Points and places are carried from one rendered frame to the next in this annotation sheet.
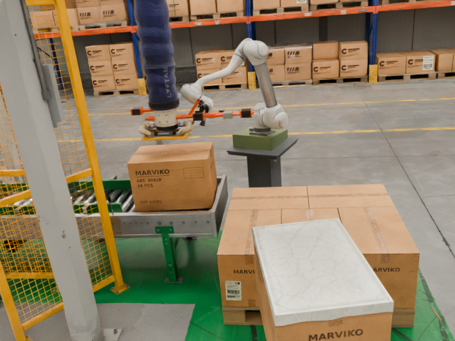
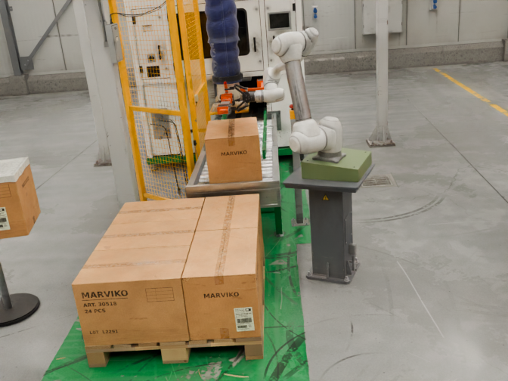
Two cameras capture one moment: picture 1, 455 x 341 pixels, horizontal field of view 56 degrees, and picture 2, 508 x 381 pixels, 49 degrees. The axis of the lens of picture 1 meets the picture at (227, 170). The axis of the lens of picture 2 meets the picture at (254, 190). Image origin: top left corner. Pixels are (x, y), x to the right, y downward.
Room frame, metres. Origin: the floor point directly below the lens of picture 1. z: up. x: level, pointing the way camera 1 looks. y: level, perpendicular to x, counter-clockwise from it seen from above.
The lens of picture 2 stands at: (2.88, -3.82, 1.98)
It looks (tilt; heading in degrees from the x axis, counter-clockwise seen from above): 20 degrees down; 85
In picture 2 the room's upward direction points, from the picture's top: 5 degrees counter-clockwise
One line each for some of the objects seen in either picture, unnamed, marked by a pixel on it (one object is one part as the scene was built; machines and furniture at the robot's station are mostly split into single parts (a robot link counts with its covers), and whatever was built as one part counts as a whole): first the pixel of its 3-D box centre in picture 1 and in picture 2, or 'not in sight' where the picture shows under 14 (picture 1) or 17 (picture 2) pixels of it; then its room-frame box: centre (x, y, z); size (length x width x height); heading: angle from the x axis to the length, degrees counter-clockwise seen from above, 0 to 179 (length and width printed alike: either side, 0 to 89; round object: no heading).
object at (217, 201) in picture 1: (219, 194); (232, 186); (3.09, 0.08, 0.58); 0.70 x 0.03 x 0.06; 171
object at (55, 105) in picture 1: (39, 94); (115, 42); (2.30, 0.95, 1.62); 0.20 x 0.05 x 0.30; 81
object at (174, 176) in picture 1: (175, 176); (233, 152); (3.15, 0.41, 0.75); 0.60 x 0.40 x 0.40; 85
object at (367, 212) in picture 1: (310, 239); (183, 260); (2.69, -0.55, 0.34); 1.20 x 1.00 x 0.40; 81
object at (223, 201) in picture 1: (221, 206); (233, 199); (3.09, 0.08, 0.48); 0.70 x 0.03 x 0.15; 171
